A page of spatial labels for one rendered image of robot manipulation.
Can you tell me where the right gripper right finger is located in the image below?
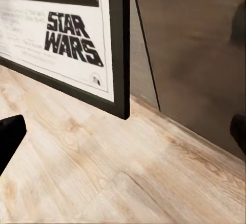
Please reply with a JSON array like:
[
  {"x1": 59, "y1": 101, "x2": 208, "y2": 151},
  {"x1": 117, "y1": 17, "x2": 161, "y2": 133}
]
[{"x1": 230, "y1": 114, "x2": 246, "y2": 156}]

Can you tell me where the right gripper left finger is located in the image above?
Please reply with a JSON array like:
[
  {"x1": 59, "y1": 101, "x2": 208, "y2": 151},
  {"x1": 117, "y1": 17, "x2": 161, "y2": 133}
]
[{"x1": 0, "y1": 114, "x2": 27, "y2": 175}]

